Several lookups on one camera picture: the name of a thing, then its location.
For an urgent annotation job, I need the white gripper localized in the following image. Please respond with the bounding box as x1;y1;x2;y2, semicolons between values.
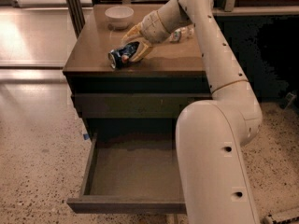
121;10;171;63

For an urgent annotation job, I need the blue pepsi can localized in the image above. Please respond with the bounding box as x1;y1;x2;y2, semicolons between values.
107;42;139;69

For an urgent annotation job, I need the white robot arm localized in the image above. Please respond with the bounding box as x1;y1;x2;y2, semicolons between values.
122;0;263;224

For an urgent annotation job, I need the brown drawer cabinet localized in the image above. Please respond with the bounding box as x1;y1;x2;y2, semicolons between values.
63;5;210;140

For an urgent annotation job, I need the closed grey top drawer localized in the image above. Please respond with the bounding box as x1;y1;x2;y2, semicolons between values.
72;93;211;119

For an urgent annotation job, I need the open grey middle drawer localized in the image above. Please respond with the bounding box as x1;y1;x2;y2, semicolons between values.
66;133;186;215

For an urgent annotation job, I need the white ceramic bowl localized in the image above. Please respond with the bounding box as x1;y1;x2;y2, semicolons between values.
105;6;134;30

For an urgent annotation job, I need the clear plastic water bottle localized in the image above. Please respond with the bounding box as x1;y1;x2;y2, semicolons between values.
169;26;194;43

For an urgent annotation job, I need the blue tape piece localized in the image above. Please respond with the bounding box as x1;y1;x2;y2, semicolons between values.
83;133;90;140

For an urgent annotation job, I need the white power strip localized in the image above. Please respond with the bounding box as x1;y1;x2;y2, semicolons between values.
262;207;299;224

